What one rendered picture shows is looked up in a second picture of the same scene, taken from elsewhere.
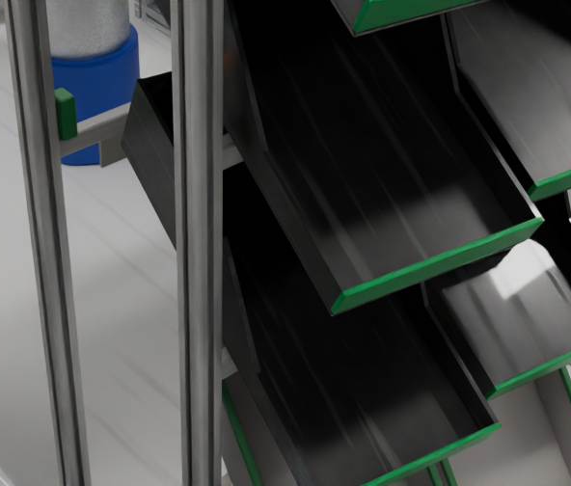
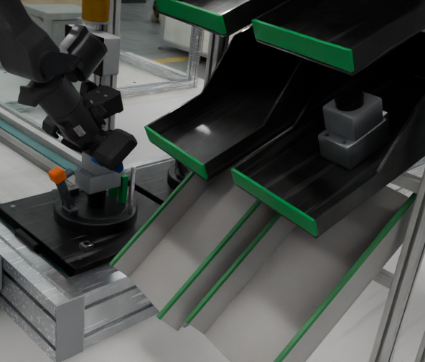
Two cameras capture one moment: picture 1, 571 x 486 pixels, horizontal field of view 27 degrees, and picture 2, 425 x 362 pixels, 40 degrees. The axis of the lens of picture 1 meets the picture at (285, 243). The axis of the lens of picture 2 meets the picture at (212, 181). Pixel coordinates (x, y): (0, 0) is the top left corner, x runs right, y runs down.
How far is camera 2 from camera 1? 93 cm
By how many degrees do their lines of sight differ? 72
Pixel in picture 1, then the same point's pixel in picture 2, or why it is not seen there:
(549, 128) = (319, 31)
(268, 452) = (227, 186)
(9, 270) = not seen: outside the picture
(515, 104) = (327, 20)
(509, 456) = (290, 314)
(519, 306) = (307, 182)
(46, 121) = not seen: hidden behind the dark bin
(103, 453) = not seen: hidden behind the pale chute
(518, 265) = (337, 175)
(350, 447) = (185, 139)
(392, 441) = (192, 149)
